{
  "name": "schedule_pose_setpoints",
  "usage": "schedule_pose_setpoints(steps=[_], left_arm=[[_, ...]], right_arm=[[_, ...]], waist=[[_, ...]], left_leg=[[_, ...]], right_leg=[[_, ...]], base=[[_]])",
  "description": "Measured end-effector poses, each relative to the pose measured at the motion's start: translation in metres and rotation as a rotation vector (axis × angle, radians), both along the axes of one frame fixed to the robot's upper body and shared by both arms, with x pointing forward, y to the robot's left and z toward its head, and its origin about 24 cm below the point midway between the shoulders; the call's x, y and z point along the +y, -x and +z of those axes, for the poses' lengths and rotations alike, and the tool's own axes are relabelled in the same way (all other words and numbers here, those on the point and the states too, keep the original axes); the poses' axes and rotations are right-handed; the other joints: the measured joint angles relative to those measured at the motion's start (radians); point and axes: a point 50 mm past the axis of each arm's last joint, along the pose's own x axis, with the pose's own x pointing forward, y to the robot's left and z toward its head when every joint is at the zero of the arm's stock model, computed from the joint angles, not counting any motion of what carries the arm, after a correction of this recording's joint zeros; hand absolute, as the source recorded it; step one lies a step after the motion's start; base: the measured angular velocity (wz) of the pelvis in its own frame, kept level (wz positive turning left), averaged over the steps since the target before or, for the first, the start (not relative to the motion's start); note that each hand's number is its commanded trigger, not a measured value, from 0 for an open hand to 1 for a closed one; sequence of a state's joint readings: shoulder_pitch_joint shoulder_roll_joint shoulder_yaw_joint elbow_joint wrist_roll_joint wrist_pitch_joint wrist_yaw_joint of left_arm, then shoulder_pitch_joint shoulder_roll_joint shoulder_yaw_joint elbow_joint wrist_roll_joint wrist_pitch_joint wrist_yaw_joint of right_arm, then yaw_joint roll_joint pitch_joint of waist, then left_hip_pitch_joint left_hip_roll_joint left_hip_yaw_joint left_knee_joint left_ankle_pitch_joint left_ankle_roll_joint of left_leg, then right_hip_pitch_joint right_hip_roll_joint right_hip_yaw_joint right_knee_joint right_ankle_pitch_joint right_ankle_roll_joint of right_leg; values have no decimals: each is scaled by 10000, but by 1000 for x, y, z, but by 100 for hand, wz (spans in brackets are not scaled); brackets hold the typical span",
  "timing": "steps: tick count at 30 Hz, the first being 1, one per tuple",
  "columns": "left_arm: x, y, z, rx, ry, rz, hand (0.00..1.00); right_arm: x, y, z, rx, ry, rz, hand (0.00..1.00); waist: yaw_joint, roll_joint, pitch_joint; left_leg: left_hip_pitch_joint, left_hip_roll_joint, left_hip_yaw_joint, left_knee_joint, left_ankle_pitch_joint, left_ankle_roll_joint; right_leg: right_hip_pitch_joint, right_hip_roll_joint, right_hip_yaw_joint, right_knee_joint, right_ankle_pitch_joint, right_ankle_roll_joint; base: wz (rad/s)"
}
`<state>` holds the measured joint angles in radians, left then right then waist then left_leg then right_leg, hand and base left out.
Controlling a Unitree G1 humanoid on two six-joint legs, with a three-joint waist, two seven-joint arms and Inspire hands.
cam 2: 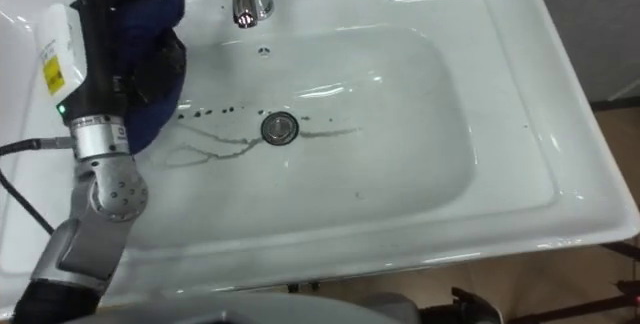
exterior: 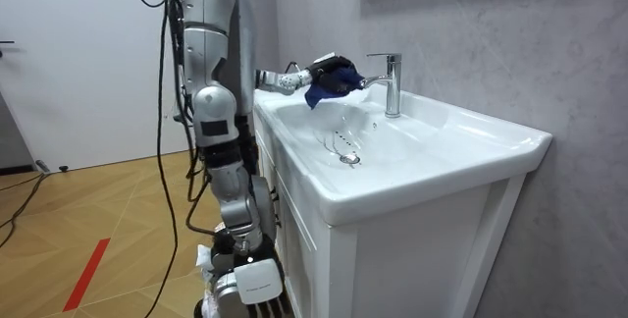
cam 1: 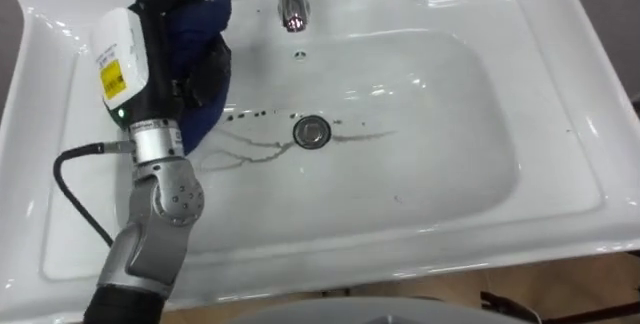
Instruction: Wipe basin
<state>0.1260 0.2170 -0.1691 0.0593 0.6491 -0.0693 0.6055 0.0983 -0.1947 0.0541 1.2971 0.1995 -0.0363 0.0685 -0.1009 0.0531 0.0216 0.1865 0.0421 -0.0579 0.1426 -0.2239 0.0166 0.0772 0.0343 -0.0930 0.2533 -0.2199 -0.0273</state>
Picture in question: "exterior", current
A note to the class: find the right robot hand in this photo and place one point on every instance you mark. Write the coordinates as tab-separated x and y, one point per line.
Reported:
257	281

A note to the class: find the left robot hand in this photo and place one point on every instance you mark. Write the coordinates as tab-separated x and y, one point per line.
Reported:
329	70

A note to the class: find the dark blue cloth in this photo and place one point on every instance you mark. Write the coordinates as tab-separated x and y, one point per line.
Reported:
338	85

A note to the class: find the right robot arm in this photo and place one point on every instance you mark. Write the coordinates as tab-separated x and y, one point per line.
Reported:
213	58

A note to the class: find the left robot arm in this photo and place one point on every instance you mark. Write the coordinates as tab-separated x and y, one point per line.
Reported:
287	81

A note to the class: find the chrome sink faucet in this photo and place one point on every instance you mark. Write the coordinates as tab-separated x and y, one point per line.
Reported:
392	85

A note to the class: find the robot body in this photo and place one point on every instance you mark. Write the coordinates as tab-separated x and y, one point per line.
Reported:
244	38

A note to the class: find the white sink vanity cabinet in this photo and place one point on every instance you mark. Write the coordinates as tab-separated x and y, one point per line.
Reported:
392	171

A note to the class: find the red floor tape strip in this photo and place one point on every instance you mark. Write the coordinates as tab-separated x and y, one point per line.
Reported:
88	274

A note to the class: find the white door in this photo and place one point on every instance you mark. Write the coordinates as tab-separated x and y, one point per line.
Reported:
88	63

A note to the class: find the metal door stopper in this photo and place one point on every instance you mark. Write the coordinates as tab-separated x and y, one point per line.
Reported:
43	166

